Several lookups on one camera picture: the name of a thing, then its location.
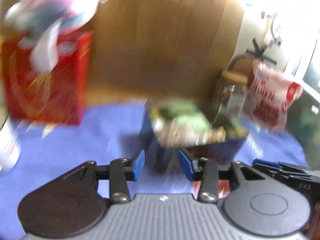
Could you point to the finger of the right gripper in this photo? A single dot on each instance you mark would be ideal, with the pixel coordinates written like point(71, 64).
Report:
point(279, 168)

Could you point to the black snack box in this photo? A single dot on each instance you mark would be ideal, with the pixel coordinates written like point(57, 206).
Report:
point(221, 143)

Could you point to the pink blue plush toy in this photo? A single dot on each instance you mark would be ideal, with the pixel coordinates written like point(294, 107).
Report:
point(44, 21)

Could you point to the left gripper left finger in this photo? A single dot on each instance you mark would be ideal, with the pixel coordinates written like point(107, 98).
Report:
point(118, 173)

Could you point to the round wooden board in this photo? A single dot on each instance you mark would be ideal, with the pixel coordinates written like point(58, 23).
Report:
point(241, 64)

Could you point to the pink twist snack bag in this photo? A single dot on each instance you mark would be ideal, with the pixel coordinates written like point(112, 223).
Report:
point(270, 96)

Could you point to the red gift box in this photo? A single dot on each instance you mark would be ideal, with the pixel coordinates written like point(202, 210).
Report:
point(56, 97)

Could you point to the wooden board backdrop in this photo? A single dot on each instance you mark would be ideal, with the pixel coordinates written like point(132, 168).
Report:
point(152, 49)

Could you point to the blue printed tablecloth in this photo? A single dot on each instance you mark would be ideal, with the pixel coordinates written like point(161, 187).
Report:
point(110, 132)

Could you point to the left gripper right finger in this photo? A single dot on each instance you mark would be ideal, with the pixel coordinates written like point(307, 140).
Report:
point(205, 170)

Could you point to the nut jar yellow lid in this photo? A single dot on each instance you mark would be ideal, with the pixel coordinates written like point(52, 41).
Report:
point(230, 91)

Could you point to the white enamel mug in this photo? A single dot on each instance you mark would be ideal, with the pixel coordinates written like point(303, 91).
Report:
point(10, 147)

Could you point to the green snack packet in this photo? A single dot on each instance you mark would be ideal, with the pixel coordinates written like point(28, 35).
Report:
point(177, 114)

